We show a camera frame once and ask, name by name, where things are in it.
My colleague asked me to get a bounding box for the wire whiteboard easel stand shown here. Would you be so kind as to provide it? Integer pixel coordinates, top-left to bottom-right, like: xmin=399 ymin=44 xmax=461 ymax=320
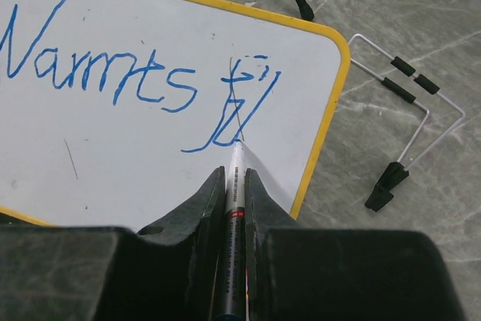
xmin=347 ymin=33 xmax=467 ymax=213

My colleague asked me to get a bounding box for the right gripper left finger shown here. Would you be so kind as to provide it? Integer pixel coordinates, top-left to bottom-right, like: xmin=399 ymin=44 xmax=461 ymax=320
xmin=1 ymin=167 xmax=225 ymax=320

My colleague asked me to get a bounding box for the white blue whiteboard marker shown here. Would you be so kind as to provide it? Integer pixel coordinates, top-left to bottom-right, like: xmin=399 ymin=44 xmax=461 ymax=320
xmin=212 ymin=141 xmax=247 ymax=320

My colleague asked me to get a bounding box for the yellow framed whiteboard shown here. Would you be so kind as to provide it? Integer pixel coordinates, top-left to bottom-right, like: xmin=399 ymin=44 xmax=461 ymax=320
xmin=1 ymin=0 xmax=350 ymax=229

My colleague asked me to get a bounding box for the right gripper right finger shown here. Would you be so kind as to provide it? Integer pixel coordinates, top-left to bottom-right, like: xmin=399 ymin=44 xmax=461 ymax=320
xmin=244 ymin=169 xmax=464 ymax=320

